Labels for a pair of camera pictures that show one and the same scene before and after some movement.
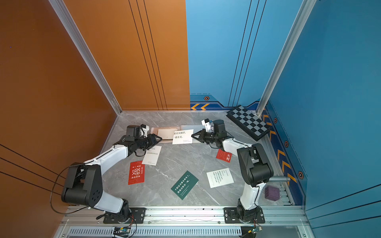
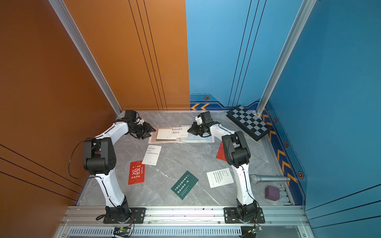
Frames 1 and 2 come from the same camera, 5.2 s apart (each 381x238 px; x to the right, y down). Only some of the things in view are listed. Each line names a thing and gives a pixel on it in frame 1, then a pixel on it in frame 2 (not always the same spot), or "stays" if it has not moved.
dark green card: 184,184 stays
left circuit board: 122,231 stays
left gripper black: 153,140 to 148,129
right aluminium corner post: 286,53 stays
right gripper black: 202,138 to 193,129
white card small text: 220,177 stays
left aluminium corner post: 71,29 stays
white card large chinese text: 183,137 to 176,132
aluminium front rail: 187,217 stays
